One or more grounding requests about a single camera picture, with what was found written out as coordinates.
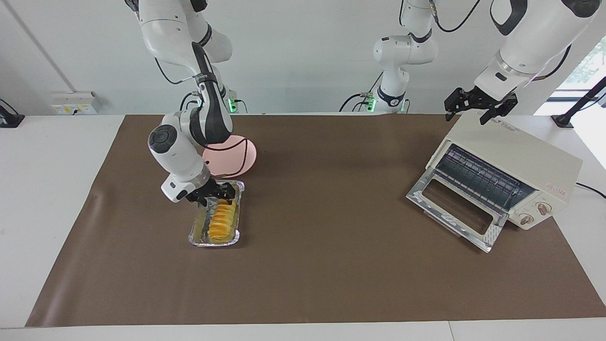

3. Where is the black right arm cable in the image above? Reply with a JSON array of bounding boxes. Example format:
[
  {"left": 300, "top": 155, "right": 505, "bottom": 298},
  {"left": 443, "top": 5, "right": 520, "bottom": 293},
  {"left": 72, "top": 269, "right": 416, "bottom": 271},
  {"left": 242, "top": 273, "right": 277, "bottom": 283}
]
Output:
[{"left": 154, "top": 57, "right": 251, "bottom": 179}]

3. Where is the aluminium foil tray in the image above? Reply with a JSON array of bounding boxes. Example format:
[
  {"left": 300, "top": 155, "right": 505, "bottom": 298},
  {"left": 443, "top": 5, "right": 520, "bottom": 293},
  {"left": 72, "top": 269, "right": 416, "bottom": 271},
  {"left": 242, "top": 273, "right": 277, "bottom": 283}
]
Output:
[{"left": 188, "top": 179, "right": 246, "bottom": 248}]

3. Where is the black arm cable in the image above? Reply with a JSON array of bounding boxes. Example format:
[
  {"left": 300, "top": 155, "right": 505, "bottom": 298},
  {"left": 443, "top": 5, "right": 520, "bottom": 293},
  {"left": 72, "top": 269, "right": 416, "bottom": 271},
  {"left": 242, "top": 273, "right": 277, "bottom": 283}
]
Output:
[
  {"left": 428, "top": 0, "right": 572, "bottom": 83},
  {"left": 154, "top": 57, "right": 251, "bottom": 179}
]

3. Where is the pink round plate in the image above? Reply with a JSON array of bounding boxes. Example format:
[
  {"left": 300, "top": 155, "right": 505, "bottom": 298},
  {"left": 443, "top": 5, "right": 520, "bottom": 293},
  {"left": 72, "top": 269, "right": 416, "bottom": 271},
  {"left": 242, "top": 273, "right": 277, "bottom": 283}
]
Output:
[{"left": 203, "top": 135, "right": 257, "bottom": 179}]

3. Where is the black base cable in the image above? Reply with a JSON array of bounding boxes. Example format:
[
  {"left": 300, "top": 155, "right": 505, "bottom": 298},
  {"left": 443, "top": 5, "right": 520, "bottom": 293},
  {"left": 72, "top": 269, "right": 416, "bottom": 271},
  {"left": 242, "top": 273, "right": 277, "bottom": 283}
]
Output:
[
  {"left": 180, "top": 91, "right": 199, "bottom": 114},
  {"left": 339, "top": 71, "right": 385, "bottom": 113}
]

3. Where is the brown table mat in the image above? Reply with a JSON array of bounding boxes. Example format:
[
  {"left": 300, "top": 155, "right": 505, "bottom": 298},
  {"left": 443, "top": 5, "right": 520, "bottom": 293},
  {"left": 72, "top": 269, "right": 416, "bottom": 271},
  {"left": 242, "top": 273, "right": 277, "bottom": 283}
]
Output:
[{"left": 25, "top": 114, "right": 606, "bottom": 327}]

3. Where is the wire oven rack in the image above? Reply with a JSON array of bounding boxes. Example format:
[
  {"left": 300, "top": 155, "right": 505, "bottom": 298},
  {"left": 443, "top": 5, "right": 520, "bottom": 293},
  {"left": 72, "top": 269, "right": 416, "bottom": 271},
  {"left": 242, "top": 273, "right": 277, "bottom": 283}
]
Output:
[{"left": 435, "top": 144, "right": 535, "bottom": 212}]

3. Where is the chrome glass oven door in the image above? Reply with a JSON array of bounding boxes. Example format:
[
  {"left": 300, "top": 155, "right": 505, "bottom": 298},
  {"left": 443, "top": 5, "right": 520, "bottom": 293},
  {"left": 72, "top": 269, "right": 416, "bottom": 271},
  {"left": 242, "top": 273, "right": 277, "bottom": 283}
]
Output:
[{"left": 406, "top": 168, "right": 509, "bottom": 253}]

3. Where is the cream white toaster oven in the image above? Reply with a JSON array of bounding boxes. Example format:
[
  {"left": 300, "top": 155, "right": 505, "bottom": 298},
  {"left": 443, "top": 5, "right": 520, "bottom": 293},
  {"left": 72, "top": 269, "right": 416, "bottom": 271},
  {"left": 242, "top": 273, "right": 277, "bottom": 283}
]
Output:
[{"left": 425, "top": 115, "right": 583, "bottom": 231}]

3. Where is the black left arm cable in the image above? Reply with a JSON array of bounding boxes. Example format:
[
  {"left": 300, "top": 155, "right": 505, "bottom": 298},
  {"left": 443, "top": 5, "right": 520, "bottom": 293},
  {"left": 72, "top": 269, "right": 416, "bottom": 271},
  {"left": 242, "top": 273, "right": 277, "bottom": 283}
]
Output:
[{"left": 428, "top": 0, "right": 572, "bottom": 83}]

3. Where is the white wall outlet box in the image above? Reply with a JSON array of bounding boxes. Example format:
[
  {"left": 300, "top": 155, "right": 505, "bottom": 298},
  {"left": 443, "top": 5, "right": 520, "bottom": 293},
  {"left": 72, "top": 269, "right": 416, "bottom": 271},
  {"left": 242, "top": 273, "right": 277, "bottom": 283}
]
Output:
[{"left": 51, "top": 91, "right": 102, "bottom": 116}]

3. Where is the black oven power cable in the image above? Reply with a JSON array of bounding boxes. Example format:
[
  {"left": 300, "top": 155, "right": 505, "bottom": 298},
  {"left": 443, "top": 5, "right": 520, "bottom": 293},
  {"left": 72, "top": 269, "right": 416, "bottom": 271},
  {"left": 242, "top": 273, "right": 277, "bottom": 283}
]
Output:
[{"left": 575, "top": 182, "right": 606, "bottom": 199}]

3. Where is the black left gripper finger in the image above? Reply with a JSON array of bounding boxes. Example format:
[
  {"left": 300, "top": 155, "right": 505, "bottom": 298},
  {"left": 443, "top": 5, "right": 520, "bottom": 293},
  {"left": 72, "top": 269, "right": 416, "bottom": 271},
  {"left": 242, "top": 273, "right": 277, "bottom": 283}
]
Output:
[
  {"left": 445, "top": 88, "right": 464, "bottom": 114},
  {"left": 480, "top": 95, "right": 518, "bottom": 126}
]

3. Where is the golden sliced bread loaf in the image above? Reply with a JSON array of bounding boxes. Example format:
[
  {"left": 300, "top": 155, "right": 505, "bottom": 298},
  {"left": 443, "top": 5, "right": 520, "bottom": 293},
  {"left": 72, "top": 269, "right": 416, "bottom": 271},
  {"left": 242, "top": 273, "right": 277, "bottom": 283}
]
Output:
[{"left": 207, "top": 197, "right": 237, "bottom": 242}]

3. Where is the black clamp stand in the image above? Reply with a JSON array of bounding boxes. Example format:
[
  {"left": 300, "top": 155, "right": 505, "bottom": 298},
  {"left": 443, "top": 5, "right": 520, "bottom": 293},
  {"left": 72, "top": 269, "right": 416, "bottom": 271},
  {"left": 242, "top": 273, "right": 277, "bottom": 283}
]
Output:
[
  {"left": 551, "top": 76, "right": 606, "bottom": 128},
  {"left": 0, "top": 99, "right": 25, "bottom": 128}
]

